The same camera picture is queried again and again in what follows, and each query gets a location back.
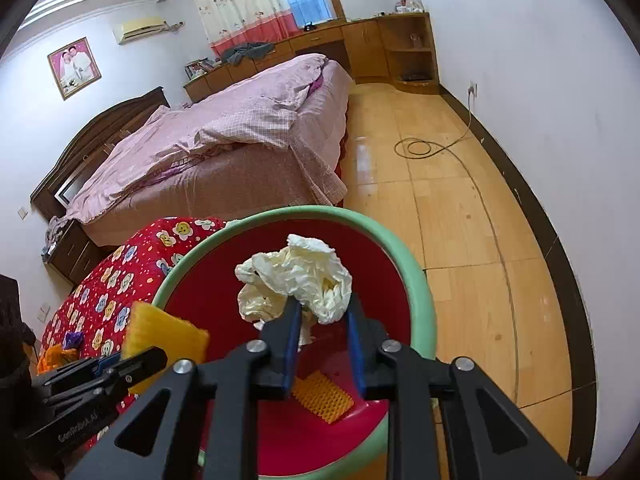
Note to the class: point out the orange crumpled item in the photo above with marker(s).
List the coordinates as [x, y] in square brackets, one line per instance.
[54, 357]

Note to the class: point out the purple plastic bag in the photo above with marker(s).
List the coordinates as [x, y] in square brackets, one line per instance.
[73, 339]

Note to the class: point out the small black object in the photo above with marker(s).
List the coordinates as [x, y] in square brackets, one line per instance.
[310, 25]

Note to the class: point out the dark wooden nightstand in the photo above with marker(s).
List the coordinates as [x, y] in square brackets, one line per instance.
[75, 256]

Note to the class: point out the red flower-print blanket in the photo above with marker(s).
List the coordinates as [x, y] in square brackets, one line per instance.
[115, 280]

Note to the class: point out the wall switch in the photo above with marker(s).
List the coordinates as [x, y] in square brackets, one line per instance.
[44, 312]
[21, 212]

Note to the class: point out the person's left forearm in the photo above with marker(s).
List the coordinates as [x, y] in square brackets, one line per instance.
[12, 350]

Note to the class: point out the dark wooden headboard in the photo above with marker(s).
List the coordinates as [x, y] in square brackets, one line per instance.
[85, 140]

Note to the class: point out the pink checked quilt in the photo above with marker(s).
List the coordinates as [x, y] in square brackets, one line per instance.
[225, 110]

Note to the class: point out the bed with brown mattress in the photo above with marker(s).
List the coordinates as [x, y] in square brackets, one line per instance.
[240, 180]

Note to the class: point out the clothes pile on nightstand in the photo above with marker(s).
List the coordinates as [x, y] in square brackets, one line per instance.
[56, 230]

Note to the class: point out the wall socket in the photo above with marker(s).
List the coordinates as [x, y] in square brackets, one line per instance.
[472, 90]

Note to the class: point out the long wooden cabinet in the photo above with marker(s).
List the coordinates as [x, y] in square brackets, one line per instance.
[365, 45]

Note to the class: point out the green-rimmed red bin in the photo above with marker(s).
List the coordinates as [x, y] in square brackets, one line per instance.
[385, 280]

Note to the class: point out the white paper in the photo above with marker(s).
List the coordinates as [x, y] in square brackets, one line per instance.
[295, 270]

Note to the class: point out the grey clothes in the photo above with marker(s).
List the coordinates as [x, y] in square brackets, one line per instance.
[247, 52]

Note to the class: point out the row of books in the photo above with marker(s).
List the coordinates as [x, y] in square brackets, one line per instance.
[200, 67]

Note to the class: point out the framed portrait picture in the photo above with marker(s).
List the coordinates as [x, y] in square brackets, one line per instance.
[75, 67]

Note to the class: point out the orange mesh pad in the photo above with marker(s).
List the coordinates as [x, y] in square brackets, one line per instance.
[320, 396]

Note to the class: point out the wall air conditioner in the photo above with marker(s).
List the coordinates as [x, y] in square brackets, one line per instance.
[141, 30]

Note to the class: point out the yellow sponge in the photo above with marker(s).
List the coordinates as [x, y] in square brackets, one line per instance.
[160, 330]

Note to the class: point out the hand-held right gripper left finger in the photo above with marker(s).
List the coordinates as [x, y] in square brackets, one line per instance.
[291, 347]

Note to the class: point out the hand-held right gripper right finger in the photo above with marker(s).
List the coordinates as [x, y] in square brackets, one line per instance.
[357, 355]

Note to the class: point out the small items on cabinet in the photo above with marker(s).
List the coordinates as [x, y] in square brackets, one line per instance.
[411, 5]

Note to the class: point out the floral curtain with red hem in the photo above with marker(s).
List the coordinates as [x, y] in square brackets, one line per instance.
[240, 5]

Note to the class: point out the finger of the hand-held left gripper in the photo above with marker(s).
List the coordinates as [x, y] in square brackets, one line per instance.
[142, 362]
[107, 361]

